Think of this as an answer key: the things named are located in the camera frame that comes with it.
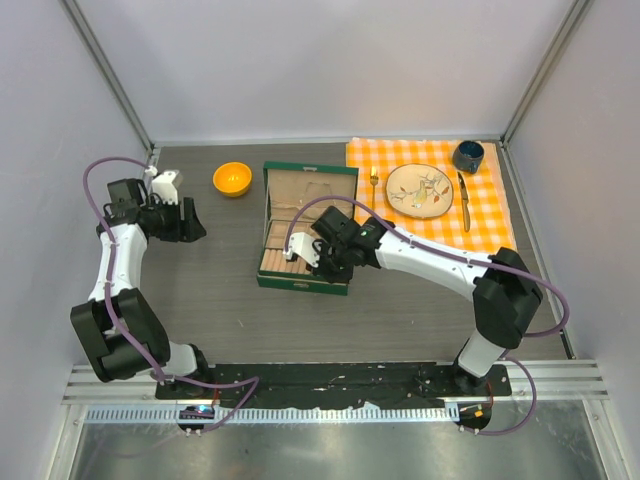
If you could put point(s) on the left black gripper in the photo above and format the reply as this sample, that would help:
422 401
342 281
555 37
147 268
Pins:
188 230

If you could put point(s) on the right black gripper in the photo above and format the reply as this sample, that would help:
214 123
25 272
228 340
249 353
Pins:
322 248

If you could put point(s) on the green jewelry box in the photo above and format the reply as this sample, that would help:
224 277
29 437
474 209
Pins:
297 194

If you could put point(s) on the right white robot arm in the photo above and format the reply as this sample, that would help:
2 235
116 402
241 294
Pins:
504 303

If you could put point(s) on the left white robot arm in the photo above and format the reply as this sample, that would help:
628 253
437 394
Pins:
120 333

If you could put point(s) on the orange plastic bowl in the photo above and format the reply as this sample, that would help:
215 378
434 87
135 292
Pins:
232 179

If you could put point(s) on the gold fork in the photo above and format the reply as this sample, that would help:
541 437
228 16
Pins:
373 180

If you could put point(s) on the beige bird pattern plate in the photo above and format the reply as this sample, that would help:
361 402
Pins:
419 191

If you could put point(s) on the gold knife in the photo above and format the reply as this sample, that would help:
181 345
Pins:
464 202

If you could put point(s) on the orange white checkered cloth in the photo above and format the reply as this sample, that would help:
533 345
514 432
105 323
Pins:
491 226

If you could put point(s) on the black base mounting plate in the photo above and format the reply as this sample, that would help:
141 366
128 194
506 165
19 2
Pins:
337 386

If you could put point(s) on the dark blue mug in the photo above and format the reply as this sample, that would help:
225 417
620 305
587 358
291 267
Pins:
468 156

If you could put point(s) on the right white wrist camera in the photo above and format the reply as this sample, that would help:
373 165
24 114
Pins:
301 245

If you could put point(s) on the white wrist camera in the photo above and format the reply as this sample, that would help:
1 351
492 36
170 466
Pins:
301 245
165 184

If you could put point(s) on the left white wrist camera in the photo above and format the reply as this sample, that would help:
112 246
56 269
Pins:
165 184

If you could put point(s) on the white slotted cable duct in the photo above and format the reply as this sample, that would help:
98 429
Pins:
193 414

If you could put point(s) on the aluminium frame rail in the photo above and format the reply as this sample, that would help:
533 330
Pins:
551 380

